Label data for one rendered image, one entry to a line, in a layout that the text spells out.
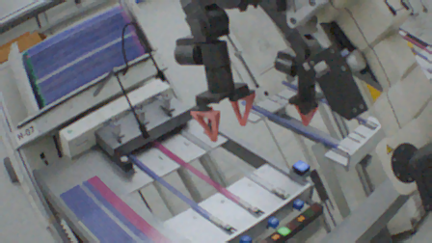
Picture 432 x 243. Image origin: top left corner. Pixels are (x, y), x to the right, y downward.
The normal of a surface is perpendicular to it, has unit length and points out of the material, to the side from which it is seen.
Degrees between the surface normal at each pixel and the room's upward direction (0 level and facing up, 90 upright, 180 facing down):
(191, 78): 90
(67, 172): 44
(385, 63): 90
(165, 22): 90
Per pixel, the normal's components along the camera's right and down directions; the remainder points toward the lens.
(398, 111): -0.65, 0.34
